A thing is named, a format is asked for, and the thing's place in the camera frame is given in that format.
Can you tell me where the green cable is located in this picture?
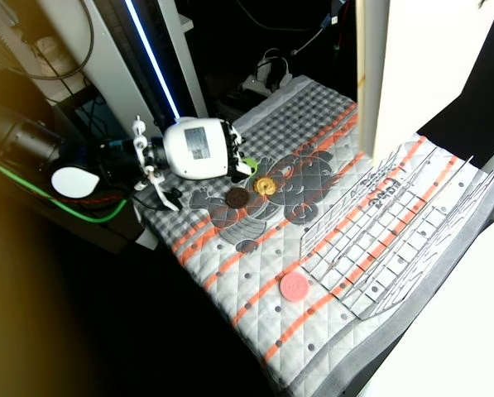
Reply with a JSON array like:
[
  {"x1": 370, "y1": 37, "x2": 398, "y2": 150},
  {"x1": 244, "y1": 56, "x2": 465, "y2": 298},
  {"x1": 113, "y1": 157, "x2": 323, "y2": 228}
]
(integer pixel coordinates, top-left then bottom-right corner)
[{"x1": 0, "y1": 162, "x2": 129, "y2": 225}]

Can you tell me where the beige paperback book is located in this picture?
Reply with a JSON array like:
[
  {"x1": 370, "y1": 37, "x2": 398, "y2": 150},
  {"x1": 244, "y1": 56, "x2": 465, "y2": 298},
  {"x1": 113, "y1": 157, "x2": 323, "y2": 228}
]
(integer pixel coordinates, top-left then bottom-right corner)
[{"x1": 355, "y1": 0, "x2": 494, "y2": 165}]

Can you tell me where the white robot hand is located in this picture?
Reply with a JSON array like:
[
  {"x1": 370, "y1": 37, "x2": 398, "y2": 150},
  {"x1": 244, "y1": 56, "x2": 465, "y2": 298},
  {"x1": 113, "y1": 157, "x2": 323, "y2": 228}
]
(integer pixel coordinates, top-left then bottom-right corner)
[{"x1": 162, "y1": 116, "x2": 252, "y2": 184}]

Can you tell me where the blue plug cable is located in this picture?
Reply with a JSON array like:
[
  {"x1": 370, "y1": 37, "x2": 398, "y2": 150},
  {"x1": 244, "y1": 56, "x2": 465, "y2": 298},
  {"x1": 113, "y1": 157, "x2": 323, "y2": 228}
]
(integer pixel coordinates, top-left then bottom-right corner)
[{"x1": 320, "y1": 0, "x2": 348, "y2": 29}]

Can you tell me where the white power strip with plugs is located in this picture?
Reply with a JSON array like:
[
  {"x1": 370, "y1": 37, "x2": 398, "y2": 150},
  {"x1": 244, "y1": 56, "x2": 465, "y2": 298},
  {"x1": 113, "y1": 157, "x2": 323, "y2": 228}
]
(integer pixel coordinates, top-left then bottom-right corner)
[{"x1": 237, "y1": 47, "x2": 306, "y2": 98}]

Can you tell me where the yellow toy cookie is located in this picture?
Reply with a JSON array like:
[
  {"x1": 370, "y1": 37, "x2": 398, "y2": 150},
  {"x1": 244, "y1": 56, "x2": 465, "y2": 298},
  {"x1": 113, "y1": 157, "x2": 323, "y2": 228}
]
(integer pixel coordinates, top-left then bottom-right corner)
[{"x1": 252, "y1": 175, "x2": 278, "y2": 197}]

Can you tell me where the black looped cable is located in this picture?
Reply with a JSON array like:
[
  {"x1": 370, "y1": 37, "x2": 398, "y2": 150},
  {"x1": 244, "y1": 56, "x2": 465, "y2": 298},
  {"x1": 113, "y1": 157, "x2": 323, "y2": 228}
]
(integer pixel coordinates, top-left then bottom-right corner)
[{"x1": 0, "y1": 0, "x2": 96, "y2": 81}]

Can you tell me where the white column with blue light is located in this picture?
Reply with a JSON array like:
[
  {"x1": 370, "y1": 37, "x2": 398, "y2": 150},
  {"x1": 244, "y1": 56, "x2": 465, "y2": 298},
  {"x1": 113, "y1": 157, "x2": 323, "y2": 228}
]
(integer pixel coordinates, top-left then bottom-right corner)
[{"x1": 37, "y1": 0, "x2": 209, "y2": 141}]

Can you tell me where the grey quilt with bear print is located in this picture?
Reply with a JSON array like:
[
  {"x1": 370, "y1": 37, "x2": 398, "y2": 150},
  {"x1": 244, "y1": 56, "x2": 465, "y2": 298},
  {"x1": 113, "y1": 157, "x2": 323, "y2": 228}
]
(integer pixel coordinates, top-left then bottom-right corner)
[{"x1": 132, "y1": 75, "x2": 494, "y2": 397}]

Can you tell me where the brown toy cookie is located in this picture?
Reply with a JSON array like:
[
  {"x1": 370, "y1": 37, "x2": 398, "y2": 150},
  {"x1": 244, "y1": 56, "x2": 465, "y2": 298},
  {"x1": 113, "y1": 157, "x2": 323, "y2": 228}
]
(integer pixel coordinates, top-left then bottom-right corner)
[{"x1": 225, "y1": 186, "x2": 251, "y2": 209}]

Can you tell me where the white wire dish rack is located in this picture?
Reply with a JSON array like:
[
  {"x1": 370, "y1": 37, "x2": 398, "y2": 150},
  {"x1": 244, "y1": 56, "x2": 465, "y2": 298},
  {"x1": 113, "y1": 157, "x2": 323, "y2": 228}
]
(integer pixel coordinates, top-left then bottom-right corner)
[{"x1": 299, "y1": 142, "x2": 494, "y2": 322}]

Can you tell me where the pink toy cookie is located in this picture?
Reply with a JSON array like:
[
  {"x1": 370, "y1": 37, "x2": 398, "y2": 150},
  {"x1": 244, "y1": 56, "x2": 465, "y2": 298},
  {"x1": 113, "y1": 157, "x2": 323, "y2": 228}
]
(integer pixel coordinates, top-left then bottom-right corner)
[{"x1": 278, "y1": 271, "x2": 311, "y2": 303}]

